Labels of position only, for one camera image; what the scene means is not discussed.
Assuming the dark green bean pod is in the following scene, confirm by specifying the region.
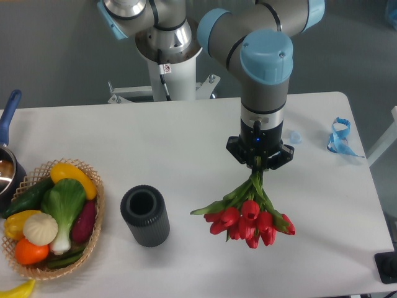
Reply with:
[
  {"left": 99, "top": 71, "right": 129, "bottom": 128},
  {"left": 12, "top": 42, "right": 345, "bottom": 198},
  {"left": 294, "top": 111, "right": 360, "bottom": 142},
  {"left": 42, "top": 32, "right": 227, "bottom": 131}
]
[{"left": 47, "top": 247, "right": 85, "bottom": 270}]

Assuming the woven bamboo basket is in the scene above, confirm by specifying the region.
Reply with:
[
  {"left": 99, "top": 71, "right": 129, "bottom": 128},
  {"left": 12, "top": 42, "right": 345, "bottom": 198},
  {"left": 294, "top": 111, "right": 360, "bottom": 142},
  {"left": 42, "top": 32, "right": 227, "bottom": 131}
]
[{"left": 2, "top": 158, "right": 105, "bottom": 281}]

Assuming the blue ribbon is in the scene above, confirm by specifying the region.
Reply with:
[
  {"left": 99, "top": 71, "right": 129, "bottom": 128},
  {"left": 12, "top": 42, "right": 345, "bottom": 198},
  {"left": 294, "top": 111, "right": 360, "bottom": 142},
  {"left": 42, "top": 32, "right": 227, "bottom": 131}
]
[{"left": 326, "top": 117, "right": 364, "bottom": 158}]

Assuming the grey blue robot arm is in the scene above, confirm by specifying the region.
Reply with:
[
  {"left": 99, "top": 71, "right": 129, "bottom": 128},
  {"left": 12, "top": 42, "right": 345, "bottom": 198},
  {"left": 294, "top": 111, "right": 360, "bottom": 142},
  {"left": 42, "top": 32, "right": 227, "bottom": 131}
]
[{"left": 97, "top": 1, "right": 325, "bottom": 172}]

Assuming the red tulip bouquet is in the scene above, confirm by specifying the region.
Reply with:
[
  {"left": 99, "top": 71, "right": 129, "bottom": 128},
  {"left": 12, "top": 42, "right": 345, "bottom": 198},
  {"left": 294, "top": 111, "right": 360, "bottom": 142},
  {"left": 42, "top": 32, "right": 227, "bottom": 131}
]
[{"left": 190, "top": 156, "right": 296, "bottom": 249}]

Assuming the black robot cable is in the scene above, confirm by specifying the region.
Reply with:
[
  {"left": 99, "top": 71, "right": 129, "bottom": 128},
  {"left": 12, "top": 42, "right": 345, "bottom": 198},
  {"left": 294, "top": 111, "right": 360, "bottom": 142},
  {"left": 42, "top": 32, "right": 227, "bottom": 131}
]
[{"left": 156, "top": 49, "right": 172, "bottom": 101}]

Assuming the purple sweet potato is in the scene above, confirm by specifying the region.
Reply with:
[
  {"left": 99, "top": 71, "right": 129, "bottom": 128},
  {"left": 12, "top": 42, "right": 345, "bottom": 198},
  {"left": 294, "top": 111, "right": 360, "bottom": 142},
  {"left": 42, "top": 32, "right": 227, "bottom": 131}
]
[{"left": 71, "top": 201, "right": 96, "bottom": 243}]

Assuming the dark grey ribbed vase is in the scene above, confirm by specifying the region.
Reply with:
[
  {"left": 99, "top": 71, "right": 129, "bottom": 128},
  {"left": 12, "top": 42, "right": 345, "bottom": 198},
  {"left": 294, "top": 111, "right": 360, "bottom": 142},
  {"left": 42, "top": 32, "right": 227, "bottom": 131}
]
[{"left": 120, "top": 185, "right": 170, "bottom": 247}]

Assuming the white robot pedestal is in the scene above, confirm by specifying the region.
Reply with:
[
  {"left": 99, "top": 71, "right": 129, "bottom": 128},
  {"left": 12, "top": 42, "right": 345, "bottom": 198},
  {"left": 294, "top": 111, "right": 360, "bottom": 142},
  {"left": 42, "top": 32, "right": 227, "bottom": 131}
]
[{"left": 108, "top": 17, "right": 221, "bottom": 104}]

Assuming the black device at edge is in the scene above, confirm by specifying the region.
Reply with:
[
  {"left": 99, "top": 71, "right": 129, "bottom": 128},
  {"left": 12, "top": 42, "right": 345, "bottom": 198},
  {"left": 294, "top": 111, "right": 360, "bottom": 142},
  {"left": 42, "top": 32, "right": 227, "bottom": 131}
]
[{"left": 374, "top": 251, "right": 396, "bottom": 284}]

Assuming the yellow bell pepper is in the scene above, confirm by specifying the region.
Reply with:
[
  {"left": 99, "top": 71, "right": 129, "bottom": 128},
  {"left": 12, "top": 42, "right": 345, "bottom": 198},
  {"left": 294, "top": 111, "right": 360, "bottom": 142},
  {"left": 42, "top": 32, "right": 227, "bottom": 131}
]
[{"left": 4, "top": 210, "right": 40, "bottom": 241}]

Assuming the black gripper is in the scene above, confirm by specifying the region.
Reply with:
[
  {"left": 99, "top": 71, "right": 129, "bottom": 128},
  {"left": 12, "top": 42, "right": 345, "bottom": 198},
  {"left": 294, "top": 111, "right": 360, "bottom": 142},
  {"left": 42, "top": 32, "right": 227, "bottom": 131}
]
[{"left": 226, "top": 120, "right": 295, "bottom": 170}]

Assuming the yellow banana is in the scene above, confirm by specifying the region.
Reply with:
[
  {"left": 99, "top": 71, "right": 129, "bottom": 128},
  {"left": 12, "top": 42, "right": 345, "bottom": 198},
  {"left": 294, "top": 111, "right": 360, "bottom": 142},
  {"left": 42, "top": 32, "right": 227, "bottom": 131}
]
[{"left": 1, "top": 279, "right": 36, "bottom": 298}]

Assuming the blue handled saucepan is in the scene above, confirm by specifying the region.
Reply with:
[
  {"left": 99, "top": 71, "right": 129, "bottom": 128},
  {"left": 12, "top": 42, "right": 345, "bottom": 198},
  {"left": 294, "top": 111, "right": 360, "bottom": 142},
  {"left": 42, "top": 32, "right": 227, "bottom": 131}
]
[{"left": 1, "top": 89, "right": 26, "bottom": 212}]

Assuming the orange fruit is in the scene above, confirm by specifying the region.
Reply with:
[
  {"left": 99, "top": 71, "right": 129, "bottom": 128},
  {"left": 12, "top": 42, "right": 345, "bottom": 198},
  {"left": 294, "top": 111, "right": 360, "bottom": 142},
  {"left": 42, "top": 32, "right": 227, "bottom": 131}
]
[{"left": 14, "top": 238, "right": 50, "bottom": 265}]

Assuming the green cucumber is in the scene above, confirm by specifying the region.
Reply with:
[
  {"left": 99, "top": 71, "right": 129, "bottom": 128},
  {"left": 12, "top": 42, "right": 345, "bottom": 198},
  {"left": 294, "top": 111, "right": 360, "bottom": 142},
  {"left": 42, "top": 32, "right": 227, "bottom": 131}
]
[{"left": 1, "top": 178, "right": 54, "bottom": 219}]

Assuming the green bok choy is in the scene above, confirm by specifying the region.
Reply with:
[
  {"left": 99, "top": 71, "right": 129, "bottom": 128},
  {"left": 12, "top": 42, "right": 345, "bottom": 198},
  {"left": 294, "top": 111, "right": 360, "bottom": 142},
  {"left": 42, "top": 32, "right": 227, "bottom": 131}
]
[{"left": 41, "top": 178, "right": 86, "bottom": 255}]

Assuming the white steamed bun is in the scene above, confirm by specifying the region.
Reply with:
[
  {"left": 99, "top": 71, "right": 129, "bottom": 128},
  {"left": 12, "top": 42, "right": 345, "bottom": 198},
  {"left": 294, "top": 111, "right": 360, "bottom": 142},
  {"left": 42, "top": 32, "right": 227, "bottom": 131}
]
[{"left": 23, "top": 213, "right": 58, "bottom": 246}]

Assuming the clear plastic cap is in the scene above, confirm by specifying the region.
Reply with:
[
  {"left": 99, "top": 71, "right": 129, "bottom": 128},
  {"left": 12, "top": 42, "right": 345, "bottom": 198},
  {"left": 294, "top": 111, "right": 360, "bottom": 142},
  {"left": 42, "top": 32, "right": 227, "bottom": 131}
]
[{"left": 289, "top": 130, "right": 302, "bottom": 144}]

